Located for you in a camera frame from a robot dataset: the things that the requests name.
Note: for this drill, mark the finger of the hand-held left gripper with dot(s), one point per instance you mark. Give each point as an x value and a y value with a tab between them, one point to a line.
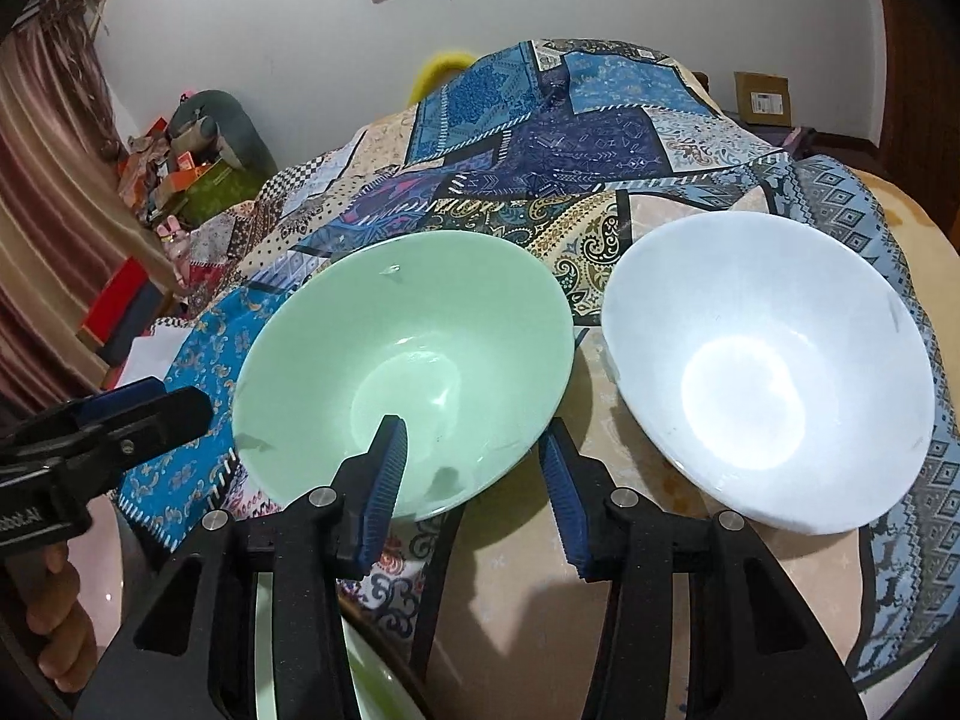
120	399
150	420

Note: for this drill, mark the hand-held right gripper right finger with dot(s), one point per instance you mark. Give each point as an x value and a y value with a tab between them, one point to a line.
564	510

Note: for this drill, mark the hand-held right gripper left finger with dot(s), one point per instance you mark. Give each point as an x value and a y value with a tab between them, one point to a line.
384	487

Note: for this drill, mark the green bowl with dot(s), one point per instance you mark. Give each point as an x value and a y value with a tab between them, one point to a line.
405	345

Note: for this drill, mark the green plate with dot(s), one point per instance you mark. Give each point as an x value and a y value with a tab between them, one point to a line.
300	652

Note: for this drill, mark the white bowl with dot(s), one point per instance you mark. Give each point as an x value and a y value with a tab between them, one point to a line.
765	375

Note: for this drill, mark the person's left hand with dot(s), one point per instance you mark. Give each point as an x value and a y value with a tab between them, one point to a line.
52	615

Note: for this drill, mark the white cloth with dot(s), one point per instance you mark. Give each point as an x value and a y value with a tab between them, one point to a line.
150	352

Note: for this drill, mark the dark grey box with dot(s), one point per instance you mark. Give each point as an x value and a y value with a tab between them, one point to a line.
131	322

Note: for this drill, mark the red box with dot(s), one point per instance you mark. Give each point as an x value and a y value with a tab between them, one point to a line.
112	300

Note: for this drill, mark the pink rabbit toy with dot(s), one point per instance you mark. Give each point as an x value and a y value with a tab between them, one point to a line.
176	236

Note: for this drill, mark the striped brown curtain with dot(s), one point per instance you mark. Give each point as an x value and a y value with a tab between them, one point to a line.
45	202

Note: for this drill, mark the green box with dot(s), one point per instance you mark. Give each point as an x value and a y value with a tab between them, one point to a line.
225	191

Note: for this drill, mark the pile of colourful packets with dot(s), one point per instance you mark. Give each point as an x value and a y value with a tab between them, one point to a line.
157	157

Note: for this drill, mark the patchwork blanket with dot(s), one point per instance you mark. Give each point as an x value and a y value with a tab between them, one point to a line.
525	165

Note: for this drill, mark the yellow curved foam bar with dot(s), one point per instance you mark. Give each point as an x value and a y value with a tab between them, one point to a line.
439	64

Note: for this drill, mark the dark bag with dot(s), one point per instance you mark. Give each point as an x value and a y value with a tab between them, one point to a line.
795	139

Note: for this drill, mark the cardboard box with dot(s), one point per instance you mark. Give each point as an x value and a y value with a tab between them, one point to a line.
761	97

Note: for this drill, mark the yellow fleece blanket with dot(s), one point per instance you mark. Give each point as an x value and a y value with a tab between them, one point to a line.
907	202

